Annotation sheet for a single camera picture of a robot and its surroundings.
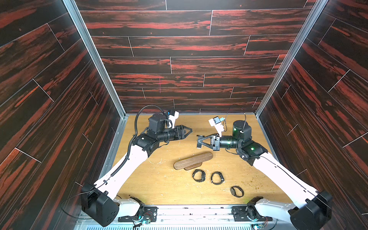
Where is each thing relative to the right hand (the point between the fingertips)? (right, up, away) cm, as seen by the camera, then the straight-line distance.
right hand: (199, 139), depth 68 cm
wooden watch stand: (-2, -16, +17) cm, 23 cm away
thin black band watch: (+20, -31, +11) cm, 39 cm away
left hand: (-4, +3, +3) cm, 6 cm away
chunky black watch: (+4, -24, +15) cm, 29 cm away
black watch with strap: (+15, -24, +16) cm, 32 cm away
